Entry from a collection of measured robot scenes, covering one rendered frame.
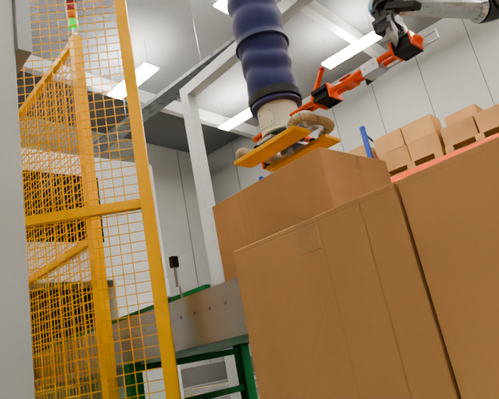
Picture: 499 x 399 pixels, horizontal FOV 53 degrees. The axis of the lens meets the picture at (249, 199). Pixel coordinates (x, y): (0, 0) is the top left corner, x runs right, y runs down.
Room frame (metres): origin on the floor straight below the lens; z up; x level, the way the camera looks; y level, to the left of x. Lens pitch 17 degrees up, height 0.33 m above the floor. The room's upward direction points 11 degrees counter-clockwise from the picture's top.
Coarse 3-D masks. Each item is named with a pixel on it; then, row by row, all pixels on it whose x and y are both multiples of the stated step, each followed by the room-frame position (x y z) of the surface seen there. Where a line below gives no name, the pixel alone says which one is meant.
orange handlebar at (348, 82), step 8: (416, 40) 1.46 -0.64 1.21; (384, 56) 1.53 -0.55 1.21; (392, 56) 1.55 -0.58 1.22; (384, 64) 1.58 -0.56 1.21; (360, 72) 1.60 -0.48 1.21; (344, 80) 1.65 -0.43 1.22; (352, 80) 1.64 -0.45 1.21; (360, 80) 1.65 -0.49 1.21; (336, 88) 1.68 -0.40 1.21; (344, 88) 1.68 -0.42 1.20; (352, 88) 1.69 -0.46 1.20; (304, 104) 1.78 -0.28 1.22; (312, 104) 1.77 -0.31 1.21; (296, 112) 1.82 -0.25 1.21; (256, 136) 1.98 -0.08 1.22
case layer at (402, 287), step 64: (384, 192) 0.76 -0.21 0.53; (448, 192) 0.69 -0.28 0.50; (256, 256) 0.98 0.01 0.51; (320, 256) 0.87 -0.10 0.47; (384, 256) 0.78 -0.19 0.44; (448, 256) 0.71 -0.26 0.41; (256, 320) 1.00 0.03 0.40; (320, 320) 0.89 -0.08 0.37; (384, 320) 0.80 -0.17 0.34; (448, 320) 0.73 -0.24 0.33; (320, 384) 0.91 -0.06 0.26; (384, 384) 0.83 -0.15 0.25; (448, 384) 0.75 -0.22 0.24
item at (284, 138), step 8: (288, 128) 1.71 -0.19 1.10; (296, 128) 1.70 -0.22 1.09; (304, 128) 1.74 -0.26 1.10; (280, 136) 1.74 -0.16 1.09; (288, 136) 1.75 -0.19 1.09; (296, 136) 1.76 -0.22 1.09; (304, 136) 1.78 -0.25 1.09; (264, 144) 1.80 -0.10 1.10; (272, 144) 1.79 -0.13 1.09; (280, 144) 1.81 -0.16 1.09; (288, 144) 1.82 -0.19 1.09; (256, 152) 1.84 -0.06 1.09; (264, 152) 1.85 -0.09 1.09; (272, 152) 1.87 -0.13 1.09; (240, 160) 1.90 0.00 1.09; (248, 160) 1.90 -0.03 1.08; (256, 160) 1.92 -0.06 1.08; (264, 160) 1.93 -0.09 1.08
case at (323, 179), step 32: (320, 160) 1.57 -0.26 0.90; (352, 160) 1.69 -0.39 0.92; (256, 192) 1.80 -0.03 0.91; (288, 192) 1.68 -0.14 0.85; (320, 192) 1.59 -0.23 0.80; (352, 192) 1.65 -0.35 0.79; (224, 224) 1.95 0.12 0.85; (256, 224) 1.82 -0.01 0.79; (288, 224) 1.71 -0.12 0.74; (224, 256) 1.97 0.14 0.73
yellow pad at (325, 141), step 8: (320, 136) 1.85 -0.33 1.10; (328, 136) 1.84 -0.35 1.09; (312, 144) 1.88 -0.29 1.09; (320, 144) 1.89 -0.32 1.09; (328, 144) 1.90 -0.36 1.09; (296, 152) 1.94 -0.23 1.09; (304, 152) 1.94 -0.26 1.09; (280, 160) 2.00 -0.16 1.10; (288, 160) 1.99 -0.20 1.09; (272, 168) 2.05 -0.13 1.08; (280, 168) 2.07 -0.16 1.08
